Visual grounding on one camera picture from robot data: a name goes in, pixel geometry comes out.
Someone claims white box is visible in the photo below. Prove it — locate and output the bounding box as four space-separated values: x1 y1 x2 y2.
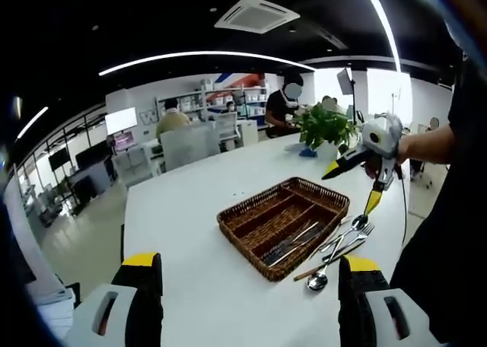
36 285 75 325

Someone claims white low cabinet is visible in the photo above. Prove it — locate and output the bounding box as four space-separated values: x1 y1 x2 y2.
236 119 259 147

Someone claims white mesh office chair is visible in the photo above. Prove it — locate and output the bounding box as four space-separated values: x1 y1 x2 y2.
214 113 240 150

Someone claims steel spoon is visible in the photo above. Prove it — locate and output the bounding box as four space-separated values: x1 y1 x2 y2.
306 234 347 291
320 214 369 253

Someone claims monitor with pink picture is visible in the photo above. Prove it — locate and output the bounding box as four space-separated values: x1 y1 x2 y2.
113 130 136 152

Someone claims potted green plant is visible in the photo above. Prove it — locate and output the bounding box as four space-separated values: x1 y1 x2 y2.
292 102 361 161

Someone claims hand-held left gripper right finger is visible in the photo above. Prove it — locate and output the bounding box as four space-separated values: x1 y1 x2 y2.
337 254 438 347

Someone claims large black monitor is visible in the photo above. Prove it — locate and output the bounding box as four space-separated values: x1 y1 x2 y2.
75 140 111 169

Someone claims long curved ceiling light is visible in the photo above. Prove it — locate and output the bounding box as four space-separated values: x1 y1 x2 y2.
97 50 317 77

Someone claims steel table knife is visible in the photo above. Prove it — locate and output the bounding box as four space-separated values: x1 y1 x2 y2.
261 224 324 263
270 221 320 267

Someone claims straight ceiling light strip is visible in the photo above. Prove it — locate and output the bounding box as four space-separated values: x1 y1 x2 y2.
359 0 403 72

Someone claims brown wicker storage tray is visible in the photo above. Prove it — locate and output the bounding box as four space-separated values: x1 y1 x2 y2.
215 177 351 283

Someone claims studio light on stand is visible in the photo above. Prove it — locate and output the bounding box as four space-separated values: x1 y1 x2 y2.
336 67 362 126

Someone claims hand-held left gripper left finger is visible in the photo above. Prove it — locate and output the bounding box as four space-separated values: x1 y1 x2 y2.
62 252 164 347

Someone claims wooden handled utensil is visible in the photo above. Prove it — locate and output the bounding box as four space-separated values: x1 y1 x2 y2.
293 246 361 282

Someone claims white storage shelf with bins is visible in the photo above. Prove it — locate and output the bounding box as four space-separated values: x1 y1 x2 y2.
154 75 269 129

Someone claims frosted white chair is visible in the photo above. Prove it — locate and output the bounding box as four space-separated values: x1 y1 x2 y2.
158 123 221 171

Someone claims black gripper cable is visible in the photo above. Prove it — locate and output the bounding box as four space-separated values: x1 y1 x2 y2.
395 167 408 249

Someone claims white ceiling air conditioner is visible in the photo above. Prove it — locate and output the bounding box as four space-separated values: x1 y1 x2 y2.
213 0 301 34

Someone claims small black monitor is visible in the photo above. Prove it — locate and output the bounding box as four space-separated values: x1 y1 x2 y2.
49 148 69 171

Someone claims lit white screen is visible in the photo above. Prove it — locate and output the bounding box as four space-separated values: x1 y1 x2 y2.
104 107 137 135

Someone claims short ceiling light strip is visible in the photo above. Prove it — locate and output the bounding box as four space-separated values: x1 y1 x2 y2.
15 106 49 139

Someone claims person's black clothed torso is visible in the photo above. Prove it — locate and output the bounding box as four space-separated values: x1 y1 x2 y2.
390 46 487 344

